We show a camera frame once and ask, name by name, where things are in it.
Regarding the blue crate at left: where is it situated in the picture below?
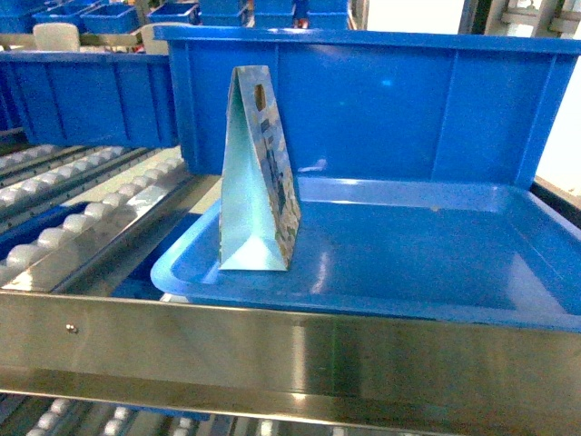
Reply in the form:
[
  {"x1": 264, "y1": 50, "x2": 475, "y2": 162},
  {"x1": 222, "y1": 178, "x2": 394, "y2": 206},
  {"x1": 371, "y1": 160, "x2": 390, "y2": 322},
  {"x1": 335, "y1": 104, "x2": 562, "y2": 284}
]
[{"x1": 1, "y1": 51, "x2": 178, "y2": 148}]

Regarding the blue plastic tray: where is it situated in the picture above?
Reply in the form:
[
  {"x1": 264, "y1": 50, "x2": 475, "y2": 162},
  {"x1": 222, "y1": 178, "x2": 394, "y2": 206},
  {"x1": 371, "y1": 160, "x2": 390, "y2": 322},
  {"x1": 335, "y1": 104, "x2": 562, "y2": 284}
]
[{"x1": 151, "y1": 177, "x2": 580, "y2": 332}]

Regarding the steel rack front rail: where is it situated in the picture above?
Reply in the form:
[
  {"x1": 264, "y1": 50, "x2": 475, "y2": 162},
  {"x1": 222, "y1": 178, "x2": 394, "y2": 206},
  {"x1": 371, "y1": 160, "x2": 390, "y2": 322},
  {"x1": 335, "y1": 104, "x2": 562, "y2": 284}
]
[{"x1": 1, "y1": 292, "x2": 580, "y2": 435}]

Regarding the flower gift bag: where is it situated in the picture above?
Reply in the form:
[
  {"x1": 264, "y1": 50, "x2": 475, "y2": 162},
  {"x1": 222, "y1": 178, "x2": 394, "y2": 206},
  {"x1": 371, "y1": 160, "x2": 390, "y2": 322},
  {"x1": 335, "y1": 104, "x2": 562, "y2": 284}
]
[{"x1": 219, "y1": 65, "x2": 301, "y2": 272}]

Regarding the large blue crate behind tray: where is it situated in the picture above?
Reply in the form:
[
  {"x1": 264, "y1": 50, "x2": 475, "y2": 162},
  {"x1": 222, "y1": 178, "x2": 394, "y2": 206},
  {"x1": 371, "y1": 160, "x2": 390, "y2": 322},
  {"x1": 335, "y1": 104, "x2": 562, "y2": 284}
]
[{"x1": 154, "y1": 25, "x2": 580, "y2": 188}]

